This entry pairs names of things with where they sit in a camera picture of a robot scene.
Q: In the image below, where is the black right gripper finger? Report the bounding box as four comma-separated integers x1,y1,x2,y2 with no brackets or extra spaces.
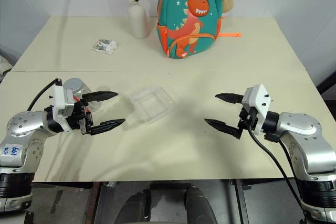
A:
204,118,243,140
215,92,246,104

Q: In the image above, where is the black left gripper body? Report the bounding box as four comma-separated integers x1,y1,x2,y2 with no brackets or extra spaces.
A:
65,99,95,136

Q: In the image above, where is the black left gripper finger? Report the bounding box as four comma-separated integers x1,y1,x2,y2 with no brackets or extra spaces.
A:
88,119,126,136
81,91,119,103

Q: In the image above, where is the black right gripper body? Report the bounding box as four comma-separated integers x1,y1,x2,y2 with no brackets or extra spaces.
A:
237,105,260,133

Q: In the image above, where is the clear cup with red stripe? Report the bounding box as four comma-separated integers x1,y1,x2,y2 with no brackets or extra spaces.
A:
70,81,102,112

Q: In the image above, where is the clear plastic container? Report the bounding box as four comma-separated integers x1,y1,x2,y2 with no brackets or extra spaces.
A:
125,86,176,125

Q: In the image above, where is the small white green box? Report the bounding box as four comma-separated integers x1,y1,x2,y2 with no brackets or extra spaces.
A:
92,39,118,56

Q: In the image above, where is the black metal table leg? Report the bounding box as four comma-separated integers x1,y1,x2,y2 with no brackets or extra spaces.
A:
234,180,250,224

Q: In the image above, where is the white handwritten label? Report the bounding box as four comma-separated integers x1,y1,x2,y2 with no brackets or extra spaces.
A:
0,142,24,164

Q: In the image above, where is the rusty metal beam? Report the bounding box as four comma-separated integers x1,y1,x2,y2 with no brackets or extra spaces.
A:
83,181,102,224

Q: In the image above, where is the dark rounded shape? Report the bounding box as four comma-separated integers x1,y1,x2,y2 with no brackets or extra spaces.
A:
184,185,219,224
122,191,152,224

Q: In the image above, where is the white ceramic vase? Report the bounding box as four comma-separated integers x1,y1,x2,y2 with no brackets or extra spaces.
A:
128,0,151,39

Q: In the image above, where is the teal dinosaur backpack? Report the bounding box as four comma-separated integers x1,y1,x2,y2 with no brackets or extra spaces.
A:
156,0,242,59

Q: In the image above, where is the dark furniture piece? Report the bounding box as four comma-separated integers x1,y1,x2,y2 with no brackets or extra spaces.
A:
316,68,336,102

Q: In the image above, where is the white crumpled cloth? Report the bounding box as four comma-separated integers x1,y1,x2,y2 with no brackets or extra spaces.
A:
0,55,14,78

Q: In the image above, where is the beige plush toy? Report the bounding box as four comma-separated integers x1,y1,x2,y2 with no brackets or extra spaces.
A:
221,0,236,14

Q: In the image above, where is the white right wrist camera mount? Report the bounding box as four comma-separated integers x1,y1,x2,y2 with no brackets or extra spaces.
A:
240,83,271,135

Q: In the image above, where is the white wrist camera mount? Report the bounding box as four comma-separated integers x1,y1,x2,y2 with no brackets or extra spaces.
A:
240,83,271,135
51,83,76,117

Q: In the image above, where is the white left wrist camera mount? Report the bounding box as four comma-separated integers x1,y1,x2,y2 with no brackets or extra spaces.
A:
51,83,76,117

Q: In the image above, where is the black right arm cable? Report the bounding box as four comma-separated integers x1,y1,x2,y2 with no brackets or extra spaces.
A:
246,126,309,224

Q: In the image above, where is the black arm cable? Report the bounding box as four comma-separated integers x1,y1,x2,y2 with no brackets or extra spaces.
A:
27,78,63,111
246,126,309,224

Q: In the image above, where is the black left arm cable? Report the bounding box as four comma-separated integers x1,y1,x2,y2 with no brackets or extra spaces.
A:
27,78,63,111

